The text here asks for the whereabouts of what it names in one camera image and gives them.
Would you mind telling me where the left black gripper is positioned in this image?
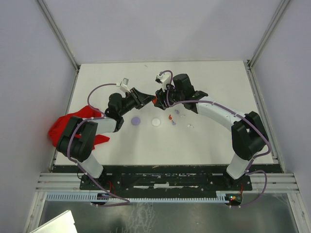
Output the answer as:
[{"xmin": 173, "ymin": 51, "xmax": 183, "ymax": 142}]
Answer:
[{"xmin": 119, "ymin": 87, "xmax": 156, "ymax": 117}]

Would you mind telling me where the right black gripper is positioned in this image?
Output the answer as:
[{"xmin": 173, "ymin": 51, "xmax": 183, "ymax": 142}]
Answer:
[{"xmin": 154, "ymin": 81, "xmax": 184, "ymax": 111}]

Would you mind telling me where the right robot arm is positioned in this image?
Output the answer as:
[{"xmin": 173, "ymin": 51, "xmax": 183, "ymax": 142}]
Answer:
[{"xmin": 153, "ymin": 70, "xmax": 271, "ymax": 190}]

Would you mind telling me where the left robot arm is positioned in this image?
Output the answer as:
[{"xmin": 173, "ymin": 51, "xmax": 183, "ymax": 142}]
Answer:
[{"xmin": 56, "ymin": 88, "xmax": 156, "ymax": 189}]

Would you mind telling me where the white earbud charging case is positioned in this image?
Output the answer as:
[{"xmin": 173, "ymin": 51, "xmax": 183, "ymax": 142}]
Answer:
[{"xmin": 151, "ymin": 118, "xmax": 161, "ymax": 127}]

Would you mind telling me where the purple earbud charging case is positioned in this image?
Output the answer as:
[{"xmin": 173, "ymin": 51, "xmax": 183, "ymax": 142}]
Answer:
[{"xmin": 131, "ymin": 116, "xmax": 141, "ymax": 126}]

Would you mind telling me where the red cloth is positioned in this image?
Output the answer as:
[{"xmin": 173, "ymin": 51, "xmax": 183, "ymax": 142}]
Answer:
[{"xmin": 48, "ymin": 106, "xmax": 101, "ymax": 148}]

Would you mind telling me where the circuit board with leds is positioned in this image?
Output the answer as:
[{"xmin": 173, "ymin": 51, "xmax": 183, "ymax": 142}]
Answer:
[{"xmin": 227, "ymin": 194, "xmax": 243, "ymax": 206}]

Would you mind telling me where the white box corner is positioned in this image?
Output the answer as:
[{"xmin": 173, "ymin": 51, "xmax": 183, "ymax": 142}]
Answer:
[{"xmin": 31, "ymin": 210, "xmax": 77, "ymax": 233}]

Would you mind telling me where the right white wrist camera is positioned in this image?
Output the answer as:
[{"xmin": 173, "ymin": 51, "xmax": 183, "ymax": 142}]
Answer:
[{"xmin": 155, "ymin": 72, "xmax": 172, "ymax": 91}]

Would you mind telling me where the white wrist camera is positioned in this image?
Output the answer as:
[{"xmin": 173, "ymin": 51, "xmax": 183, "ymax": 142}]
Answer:
[
  {"xmin": 155, "ymin": 72, "xmax": 172, "ymax": 91},
  {"xmin": 116, "ymin": 78, "xmax": 130, "ymax": 93}
]

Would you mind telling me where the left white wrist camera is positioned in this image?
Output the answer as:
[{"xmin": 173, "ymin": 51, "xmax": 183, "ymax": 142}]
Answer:
[{"xmin": 116, "ymin": 78, "xmax": 130, "ymax": 93}]

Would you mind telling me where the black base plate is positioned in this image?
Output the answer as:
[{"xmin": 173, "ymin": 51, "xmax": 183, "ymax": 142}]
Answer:
[{"xmin": 79, "ymin": 165, "xmax": 252, "ymax": 198}]

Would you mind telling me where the white slotted cable duct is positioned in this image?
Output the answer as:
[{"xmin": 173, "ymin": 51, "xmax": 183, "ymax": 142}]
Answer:
[{"xmin": 45, "ymin": 192, "xmax": 229, "ymax": 203}]

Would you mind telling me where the left aluminium corner post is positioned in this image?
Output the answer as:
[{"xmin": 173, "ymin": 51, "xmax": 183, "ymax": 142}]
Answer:
[{"xmin": 36, "ymin": 0, "xmax": 80, "ymax": 70}]

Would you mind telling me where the aluminium corner post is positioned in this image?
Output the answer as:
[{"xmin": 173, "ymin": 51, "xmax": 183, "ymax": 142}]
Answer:
[
  {"xmin": 36, "ymin": 0, "xmax": 80, "ymax": 70},
  {"xmin": 247, "ymin": 0, "xmax": 292, "ymax": 69}
]

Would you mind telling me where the aluminium frame rail front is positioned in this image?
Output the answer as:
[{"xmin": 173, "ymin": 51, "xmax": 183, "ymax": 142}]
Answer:
[{"xmin": 35, "ymin": 173, "xmax": 299, "ymax": 194}]

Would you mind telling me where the right aluminium corner post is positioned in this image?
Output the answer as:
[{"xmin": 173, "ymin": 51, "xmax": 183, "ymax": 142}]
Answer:
[{"xmin": 247, "ymin": 0, "xmax": 292, "ymax": 69}]

